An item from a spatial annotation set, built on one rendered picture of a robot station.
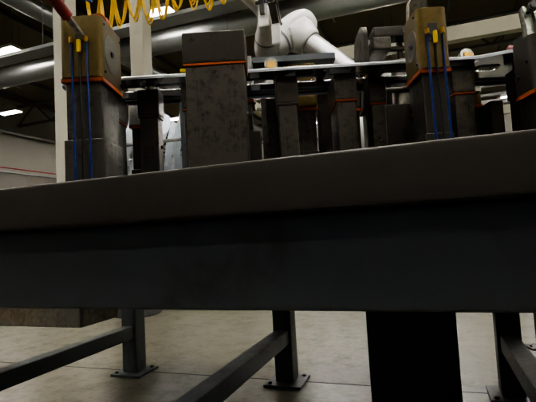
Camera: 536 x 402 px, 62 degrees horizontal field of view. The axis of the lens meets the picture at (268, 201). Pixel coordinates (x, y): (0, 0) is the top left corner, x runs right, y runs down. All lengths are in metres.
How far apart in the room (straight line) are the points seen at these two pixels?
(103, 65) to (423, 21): 0.60
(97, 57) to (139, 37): 8.63
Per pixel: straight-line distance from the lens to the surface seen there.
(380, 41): 1.32
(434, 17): 0.94
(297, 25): 2.07
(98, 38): 0.92
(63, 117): 4.97
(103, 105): 0.89
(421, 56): 0.91
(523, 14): 1.47
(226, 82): 0.87
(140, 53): 9.40
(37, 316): 0.90
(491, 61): 1.16
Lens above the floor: 0.65
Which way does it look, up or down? 4 degrees up
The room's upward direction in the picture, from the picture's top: 3 degrees counter-clockwise
